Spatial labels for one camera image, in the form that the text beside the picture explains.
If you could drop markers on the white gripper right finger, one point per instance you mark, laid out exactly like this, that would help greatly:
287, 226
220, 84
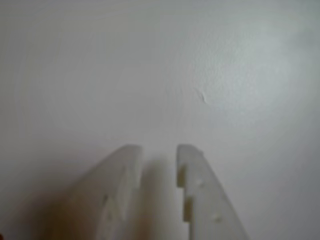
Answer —
207, 200

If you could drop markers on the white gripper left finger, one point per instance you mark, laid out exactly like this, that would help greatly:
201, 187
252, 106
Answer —
110, 200

